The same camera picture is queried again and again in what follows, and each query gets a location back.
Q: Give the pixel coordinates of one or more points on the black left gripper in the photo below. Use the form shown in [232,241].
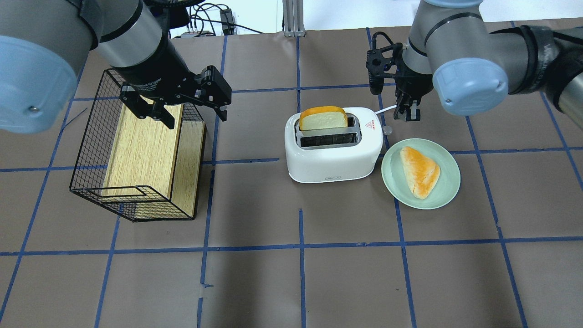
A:
[157,70]

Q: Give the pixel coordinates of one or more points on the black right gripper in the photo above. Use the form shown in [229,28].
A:
[409,89]

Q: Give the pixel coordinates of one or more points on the white two-slot toaster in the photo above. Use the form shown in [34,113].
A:
[335,154]

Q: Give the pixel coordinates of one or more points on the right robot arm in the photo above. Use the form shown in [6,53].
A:
[449,50]

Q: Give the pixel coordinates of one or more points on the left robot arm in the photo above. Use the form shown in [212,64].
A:
[45,43]

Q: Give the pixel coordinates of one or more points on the yellow bread slice in toaster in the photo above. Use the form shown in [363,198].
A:
[323,117]

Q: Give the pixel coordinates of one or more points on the light wooden shelf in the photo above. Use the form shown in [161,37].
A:
[154,171]

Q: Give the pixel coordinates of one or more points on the light green plate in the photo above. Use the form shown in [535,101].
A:
[447,185]

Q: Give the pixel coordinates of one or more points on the triangular orange bread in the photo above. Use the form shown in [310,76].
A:
[421,172]

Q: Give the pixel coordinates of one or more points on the black wire basket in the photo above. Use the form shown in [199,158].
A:
[97,142]

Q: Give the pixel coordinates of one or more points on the aluminium frame post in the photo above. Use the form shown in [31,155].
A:
[293,18]

